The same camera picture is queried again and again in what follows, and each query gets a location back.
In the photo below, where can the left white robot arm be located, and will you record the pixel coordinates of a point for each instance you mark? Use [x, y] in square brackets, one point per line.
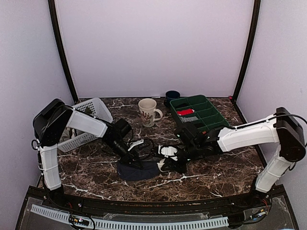
[49, 125]

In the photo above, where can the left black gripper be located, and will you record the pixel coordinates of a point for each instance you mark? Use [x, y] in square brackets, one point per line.
[130, 156]

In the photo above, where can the navy underwear white waistband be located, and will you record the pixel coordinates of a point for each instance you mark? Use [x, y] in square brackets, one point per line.
[129, 173]

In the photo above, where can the black front rail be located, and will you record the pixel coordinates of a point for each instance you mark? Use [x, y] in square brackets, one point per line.
[96, 206]

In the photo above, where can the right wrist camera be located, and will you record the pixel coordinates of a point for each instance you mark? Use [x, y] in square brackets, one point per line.
[186, 132]

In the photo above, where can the cream floral mug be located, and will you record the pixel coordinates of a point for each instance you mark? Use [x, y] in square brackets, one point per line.
[149, 112]

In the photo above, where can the right black frame post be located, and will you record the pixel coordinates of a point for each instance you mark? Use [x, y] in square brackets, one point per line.
[248, 50]

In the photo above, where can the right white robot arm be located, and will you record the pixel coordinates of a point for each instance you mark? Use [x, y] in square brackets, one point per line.
[281, 128]

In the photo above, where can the grey patterned rolled sock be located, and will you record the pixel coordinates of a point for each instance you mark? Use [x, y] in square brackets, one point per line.
[188, 119]

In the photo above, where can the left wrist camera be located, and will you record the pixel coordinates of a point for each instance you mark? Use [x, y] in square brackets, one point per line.
[123, 127]

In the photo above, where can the grey garment in basket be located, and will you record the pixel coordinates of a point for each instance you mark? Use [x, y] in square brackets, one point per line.
[69, 133]

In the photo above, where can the black frame post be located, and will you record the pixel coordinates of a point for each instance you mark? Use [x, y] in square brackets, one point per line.
[61, 51]
[248, 50]

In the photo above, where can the white slotted cable duct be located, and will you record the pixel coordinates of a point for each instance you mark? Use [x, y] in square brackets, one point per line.
[129, 222]

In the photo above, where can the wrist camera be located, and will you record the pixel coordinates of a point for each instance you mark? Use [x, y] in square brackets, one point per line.
[186, 132]
[123, 127]

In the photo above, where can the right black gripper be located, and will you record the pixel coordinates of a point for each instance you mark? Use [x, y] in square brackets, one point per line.
[170, 164]

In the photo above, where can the dark blue mug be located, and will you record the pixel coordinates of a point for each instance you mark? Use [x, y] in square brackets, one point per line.
[169, 96]

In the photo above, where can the red rolled sock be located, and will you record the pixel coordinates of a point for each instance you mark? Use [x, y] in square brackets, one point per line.
[185, 112]

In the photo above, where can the left black frame post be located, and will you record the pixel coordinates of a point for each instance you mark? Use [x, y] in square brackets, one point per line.
[61, 51]

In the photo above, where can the green divided organizer tray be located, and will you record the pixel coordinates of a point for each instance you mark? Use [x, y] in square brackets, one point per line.
[208, 115]

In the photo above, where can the white plastic laundry basket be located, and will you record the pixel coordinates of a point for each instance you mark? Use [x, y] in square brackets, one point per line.
[90, 117]

